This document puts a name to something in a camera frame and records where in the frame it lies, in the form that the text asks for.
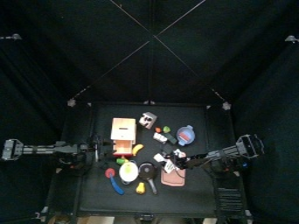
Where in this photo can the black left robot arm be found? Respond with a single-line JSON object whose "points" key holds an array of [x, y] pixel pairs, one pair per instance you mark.
{"points": [[39, 149]]}

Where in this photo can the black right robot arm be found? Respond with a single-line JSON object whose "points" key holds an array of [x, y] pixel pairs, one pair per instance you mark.
{"points": [[230, 152]]}

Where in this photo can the white red sushi toy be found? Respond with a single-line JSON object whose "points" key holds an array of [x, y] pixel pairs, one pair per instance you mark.
{"points": [[179, 152]]}

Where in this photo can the wooden drawer box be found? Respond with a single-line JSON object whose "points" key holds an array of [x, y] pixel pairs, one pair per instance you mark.
{"points": [[123, 131]]}

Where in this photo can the dark seaweed sushi toy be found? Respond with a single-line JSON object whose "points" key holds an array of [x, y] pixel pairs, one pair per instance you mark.
{"points": [[170, 138]]}

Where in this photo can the white rice sushi toy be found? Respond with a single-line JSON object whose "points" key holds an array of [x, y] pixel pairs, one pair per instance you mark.
{"points": [[159, 137]]}

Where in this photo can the green toy pepper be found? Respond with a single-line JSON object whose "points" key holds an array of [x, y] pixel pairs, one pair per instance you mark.
{"points": [[122, 161]]}

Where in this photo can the pink cutting board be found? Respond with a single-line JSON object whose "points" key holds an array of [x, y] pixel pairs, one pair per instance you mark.
{"points": [[172, 179]]}

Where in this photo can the yellow toy banana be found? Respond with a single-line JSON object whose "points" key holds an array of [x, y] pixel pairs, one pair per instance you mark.
{"points": [[138, 149]]}

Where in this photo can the black toy frying pan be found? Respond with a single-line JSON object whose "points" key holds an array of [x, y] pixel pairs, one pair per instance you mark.
{"points": [[147, 172]]}

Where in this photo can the blue toy pot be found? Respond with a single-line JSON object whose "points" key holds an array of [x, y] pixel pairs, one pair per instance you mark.
{"points": [[186, 135]]}

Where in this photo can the small green toy food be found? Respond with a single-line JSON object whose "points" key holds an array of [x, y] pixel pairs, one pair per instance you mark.
{"points": [[166, 129]]}

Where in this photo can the red and blue spoon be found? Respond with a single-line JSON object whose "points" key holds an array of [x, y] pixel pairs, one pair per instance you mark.
{"points": [[114, 180]]}

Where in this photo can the small orange toy food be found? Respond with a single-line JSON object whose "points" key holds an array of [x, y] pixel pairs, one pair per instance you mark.
{"points": [[158, 129]]}

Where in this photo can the yellow toy pear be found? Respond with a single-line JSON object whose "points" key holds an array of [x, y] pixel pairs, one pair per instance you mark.
{"points": [[140, 188]]}

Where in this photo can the grey pink toy cube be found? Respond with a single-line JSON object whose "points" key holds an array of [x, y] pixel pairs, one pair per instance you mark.
{"points": [[147, 120]]}

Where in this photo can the metal frame clamp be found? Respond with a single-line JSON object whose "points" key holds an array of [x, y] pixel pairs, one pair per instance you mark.
{"points": [[226, 106], [291, 38], [71, 102], [148, 102]]}

